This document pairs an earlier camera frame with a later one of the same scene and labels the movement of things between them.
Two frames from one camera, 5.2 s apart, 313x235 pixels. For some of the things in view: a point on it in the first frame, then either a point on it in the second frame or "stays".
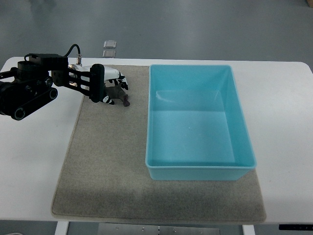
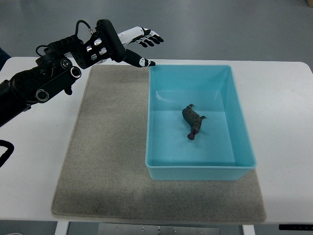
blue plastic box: x=197 y=128 stays
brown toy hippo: x=117 y=92 to x=193 y=119
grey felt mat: x=104 y=176 stays
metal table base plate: x=141 y=228 stays
